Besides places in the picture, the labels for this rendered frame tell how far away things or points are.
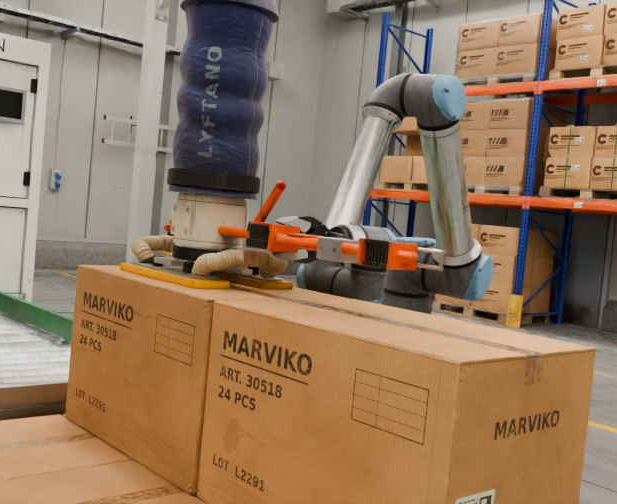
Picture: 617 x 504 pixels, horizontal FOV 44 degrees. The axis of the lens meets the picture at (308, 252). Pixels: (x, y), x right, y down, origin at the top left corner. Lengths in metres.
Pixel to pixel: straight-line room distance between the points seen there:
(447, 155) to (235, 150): 0.63
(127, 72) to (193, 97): 10.54
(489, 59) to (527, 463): 9.25
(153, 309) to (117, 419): 0.30
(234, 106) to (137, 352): 0.61
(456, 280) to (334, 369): 1.14
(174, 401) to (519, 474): 0.73
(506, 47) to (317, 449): 9.18
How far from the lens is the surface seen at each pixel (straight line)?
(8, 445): 1.91
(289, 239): 1.60
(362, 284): 1.87
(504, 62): 10.23
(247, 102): 1.83
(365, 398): 1.23
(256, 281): 1.81
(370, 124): 2.09
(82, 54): 12.06
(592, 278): 10.69
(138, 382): 1.77
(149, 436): 1.74
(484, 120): 10.22
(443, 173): 2.17
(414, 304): 2.46
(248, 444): 1.46
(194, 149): 1.80
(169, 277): 1.77
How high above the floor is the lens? 1.13
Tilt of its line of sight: 3 degrees down
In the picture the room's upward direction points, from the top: 5 degrees clockwise
